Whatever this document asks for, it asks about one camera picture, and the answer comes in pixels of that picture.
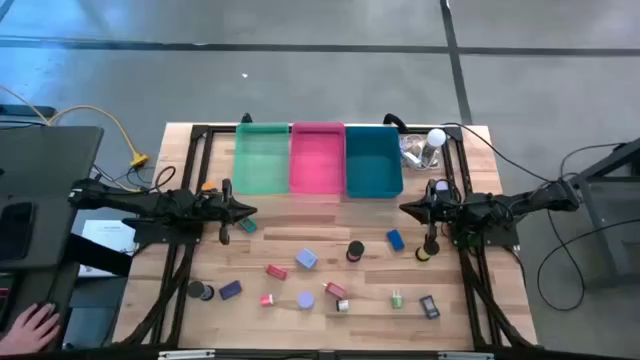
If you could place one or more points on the white capped hourglass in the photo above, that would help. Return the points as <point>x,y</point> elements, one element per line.
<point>442,186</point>

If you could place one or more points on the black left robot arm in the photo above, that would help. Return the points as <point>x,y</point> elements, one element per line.
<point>125,200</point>

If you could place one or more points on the teal digital timer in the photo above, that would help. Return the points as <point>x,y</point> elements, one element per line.
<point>248,225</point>

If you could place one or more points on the orange capped hourglass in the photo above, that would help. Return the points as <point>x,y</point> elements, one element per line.
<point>209,186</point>

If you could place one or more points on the purple hourglass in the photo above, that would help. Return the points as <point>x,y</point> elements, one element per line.
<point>305,300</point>

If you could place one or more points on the red wall charger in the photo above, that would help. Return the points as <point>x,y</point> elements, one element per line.
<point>276,272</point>
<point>336,290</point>

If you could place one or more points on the black metal table frame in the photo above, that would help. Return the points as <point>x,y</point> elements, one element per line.
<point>198,132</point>

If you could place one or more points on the silver metal bracket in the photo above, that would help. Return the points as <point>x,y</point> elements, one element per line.
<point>465,356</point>
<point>187,355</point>

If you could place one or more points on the bright blue digital timer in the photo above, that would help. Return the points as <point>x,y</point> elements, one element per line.
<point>395,240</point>

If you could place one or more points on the black desk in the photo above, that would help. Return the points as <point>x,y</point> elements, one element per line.
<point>50,160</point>

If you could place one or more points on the white paper sheet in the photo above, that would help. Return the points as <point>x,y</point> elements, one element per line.
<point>107,232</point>

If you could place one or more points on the black phone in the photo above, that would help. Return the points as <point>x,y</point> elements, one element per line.
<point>15,230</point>

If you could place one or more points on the grey side table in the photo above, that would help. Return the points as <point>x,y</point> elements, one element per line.
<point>617,225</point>

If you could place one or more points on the light blue cube charger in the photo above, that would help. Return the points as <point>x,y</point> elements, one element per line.
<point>306,259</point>

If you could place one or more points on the white and black charger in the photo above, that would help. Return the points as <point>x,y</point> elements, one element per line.
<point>343,305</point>

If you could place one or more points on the white power adapter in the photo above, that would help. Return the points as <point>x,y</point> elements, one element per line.
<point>412,159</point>

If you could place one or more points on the black floor power strip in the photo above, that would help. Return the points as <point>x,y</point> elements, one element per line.
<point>25,110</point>

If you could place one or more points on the dark digital timer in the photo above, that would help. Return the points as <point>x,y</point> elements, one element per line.
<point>429,307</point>

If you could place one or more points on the pink plastic bin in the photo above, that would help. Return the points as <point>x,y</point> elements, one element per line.
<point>317,165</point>

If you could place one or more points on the small pink charger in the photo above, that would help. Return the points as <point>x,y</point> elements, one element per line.
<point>266,300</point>

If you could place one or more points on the dark grey low desk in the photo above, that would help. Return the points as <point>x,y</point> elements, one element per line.
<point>30,285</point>

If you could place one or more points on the green plastic bin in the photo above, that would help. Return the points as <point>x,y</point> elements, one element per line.
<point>260,165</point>

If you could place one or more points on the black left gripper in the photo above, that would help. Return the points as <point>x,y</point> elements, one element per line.
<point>212,207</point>

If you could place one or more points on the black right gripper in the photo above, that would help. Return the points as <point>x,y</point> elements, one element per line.
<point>444,210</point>

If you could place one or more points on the white light bulb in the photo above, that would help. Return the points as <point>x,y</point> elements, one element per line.
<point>436,137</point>

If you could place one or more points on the person's hand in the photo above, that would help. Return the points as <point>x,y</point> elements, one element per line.
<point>27,332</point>

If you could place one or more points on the black desk support bar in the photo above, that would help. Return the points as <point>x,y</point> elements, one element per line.
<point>100,255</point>

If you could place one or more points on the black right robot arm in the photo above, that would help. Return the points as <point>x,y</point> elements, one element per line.
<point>525,200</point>

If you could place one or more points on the black capped yellow sand hourglass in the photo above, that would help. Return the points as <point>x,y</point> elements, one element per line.
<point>426,254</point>

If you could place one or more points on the teal plastic bin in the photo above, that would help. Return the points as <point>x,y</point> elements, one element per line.
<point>374,170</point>

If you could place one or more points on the black capped red sand hourglass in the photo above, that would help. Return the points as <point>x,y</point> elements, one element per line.
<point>355,248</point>

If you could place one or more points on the navy blue box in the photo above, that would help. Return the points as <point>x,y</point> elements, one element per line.
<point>230,290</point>

